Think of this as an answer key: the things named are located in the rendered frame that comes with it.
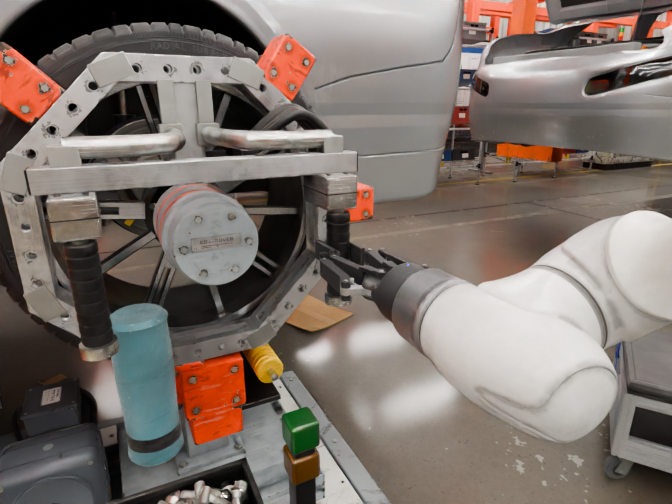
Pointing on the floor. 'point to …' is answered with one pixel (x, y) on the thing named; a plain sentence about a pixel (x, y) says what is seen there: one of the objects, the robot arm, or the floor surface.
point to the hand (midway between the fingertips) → (339, 252)
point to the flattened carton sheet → (316, 315)
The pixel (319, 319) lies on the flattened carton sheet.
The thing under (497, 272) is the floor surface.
